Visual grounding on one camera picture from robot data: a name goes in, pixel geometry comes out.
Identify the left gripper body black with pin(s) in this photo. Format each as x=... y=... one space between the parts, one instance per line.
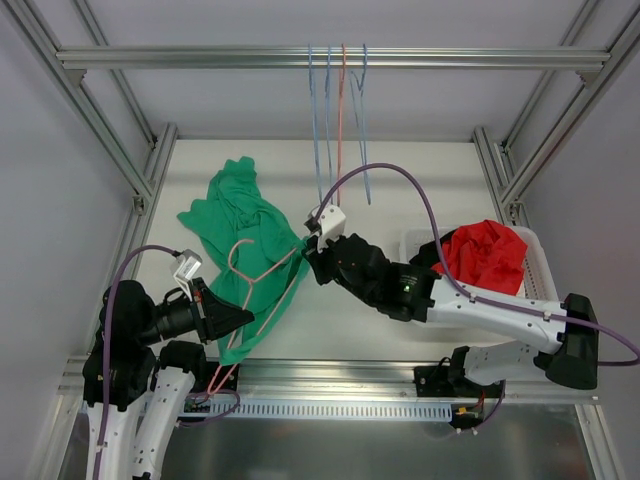
x=202 y=310

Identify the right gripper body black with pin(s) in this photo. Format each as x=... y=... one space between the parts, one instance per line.
x=327 y=257

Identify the pink hanger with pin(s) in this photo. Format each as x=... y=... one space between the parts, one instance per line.
x=252 y=281
x=341 y=86

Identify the green tank top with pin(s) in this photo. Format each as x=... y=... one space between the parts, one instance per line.
x=235 y=209

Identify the black tank top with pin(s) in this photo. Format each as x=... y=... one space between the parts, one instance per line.
x=427 y=257

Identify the red tank top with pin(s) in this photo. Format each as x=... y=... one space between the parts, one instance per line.
x=487 y=255

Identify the blue hanger with black top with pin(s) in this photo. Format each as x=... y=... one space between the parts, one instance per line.
x=327 y=111

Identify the blue hanger with red top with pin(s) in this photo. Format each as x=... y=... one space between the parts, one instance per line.
x=314 y=121

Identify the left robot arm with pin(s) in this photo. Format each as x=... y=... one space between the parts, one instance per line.
x=148 y=359

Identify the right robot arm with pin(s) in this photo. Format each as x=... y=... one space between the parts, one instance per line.
x=556 y=338

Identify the white plastic basket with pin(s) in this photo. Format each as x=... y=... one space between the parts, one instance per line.
x=537 y=283

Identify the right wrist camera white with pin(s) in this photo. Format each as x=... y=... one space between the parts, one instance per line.
x=329 y=227

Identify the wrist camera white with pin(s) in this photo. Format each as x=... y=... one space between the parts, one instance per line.
x=329 y=227
x=185 y=266

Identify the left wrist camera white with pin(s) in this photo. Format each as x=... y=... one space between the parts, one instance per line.
x=185 y=266

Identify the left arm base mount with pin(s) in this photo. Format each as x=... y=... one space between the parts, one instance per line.
x=217 y=378

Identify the white slotted cable duct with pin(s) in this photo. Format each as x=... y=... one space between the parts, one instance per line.
x=321 y=410

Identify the aluminium front rail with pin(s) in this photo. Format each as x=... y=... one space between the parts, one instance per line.
x=371 y=380

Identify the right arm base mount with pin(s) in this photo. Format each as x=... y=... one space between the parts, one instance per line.
x=447 y=379

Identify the aluminium hanging rail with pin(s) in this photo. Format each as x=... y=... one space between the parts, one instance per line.
x=291 y=57

